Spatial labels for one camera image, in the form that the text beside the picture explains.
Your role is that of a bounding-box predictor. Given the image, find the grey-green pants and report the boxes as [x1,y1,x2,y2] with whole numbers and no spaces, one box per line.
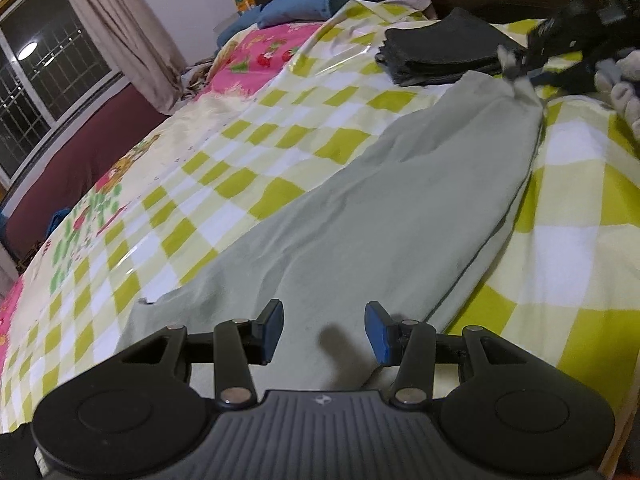
[118,72,544,391]

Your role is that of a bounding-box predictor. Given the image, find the white gloved right hand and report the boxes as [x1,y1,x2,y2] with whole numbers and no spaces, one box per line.
[594,50,640,141]

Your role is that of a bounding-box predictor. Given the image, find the checkered floral bed sheet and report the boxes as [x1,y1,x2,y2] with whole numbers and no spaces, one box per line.
[1,1,639,438]

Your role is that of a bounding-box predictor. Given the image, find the maroon sofa bench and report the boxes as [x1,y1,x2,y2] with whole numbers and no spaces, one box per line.
[1,84,166,260]

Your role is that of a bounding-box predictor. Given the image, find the blue pillow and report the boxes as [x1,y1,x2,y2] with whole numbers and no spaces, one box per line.
[217,0,378,49]

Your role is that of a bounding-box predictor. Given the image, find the beige right curtain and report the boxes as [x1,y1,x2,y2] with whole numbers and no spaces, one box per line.
[70,0,186,115]

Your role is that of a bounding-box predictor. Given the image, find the barred window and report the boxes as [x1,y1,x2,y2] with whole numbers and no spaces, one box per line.
[1,0,122,188]

